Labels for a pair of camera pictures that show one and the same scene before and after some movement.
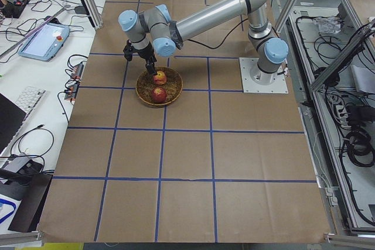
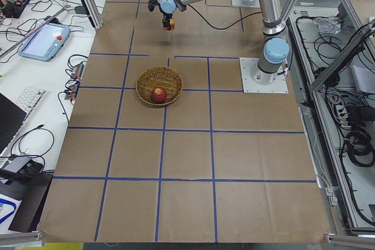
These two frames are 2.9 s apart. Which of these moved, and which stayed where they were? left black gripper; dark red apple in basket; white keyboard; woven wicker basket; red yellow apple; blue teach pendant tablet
Moved: red yellow apple; left black gripper
Stayed: woven wicker basket; dark red apple in basket; blue teach pendant tablet; white keyboard
